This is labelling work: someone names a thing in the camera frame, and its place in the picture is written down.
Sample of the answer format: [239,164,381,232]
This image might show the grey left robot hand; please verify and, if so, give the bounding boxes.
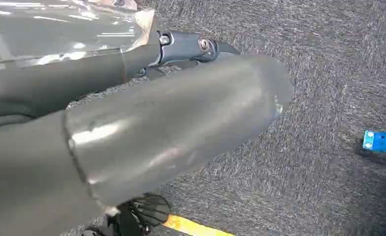
[0,30,293,236]

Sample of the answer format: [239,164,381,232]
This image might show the yellow floor tape strip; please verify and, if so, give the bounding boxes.
[163,214,236,236]

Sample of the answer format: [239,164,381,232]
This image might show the clear plastic film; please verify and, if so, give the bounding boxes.
[0,0,156,72]

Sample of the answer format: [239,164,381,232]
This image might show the blue metal bracket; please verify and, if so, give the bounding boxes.
[362,130,386,152]

